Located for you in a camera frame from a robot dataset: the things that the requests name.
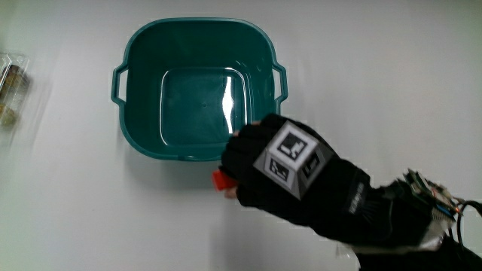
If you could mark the red block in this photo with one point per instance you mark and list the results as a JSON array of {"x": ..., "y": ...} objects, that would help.
[{"x": 220, "y": 181}]

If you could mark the person's right forearm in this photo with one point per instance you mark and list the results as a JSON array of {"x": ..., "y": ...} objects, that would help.
[{"x": 399, "y": 218}]

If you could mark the wrist electronics board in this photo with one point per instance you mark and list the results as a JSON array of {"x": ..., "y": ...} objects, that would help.
[{"x": 429, "y": 190}]

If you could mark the clear plastic container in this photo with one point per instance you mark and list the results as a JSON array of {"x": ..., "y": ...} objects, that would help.
[{"x": 13, "y": 86}]

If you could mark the person's right hand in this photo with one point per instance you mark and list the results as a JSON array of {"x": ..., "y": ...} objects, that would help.
[{"x": 327, "y": 188}]

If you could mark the green plastic basin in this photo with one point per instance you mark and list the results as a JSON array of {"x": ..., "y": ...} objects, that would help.
[{"x": 143, "y": 94}]

